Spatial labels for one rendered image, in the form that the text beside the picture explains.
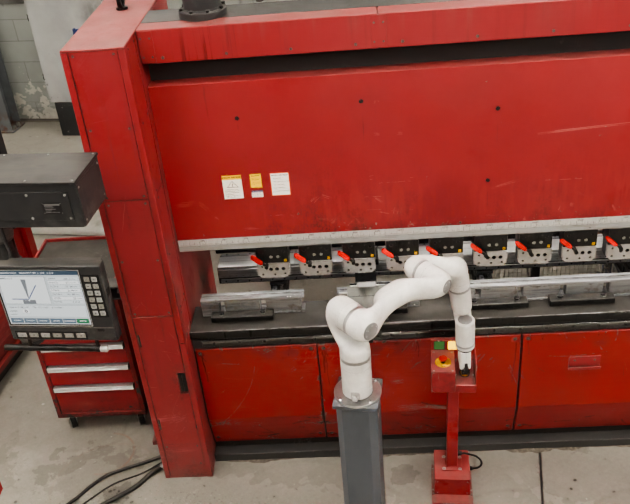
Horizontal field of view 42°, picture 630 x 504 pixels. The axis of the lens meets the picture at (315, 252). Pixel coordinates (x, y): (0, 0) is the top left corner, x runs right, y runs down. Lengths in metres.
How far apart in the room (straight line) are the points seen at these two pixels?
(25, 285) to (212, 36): 1.21
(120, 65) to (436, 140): 1.32
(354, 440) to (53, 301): 1.31
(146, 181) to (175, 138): 0.25
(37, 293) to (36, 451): 1.70
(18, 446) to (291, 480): 1.58
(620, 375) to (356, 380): 1.56
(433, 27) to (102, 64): 1.28
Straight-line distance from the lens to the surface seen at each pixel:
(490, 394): 4.21
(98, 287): 3.25
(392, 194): 3.62
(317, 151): 3.52
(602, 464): 4.52
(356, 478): 3.55
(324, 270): 3.82
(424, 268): 3.25
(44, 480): 4.74
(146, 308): 3.79
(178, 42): 3.38
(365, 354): 3.14
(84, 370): 4.58
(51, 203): 3.14
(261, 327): 3.91
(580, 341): 4.09
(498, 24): 3.37
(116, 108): 3.33
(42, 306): 3.41
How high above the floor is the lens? 3.22
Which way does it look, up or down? 32 degrees down
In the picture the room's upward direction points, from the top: 5 degrees counter-clockwise
